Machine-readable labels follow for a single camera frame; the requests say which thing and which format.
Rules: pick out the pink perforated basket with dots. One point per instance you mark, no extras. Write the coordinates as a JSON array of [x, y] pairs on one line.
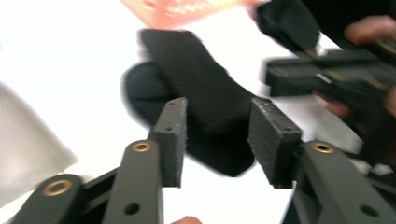
[[186, 12]]

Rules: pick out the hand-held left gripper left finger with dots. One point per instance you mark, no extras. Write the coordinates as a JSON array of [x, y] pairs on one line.
[[172, 143]]

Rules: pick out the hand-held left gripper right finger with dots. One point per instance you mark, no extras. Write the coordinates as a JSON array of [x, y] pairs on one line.
[[274, 143]]

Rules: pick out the black sock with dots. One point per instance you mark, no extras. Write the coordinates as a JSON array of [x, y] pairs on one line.
[[205, 93], [143, 90]]

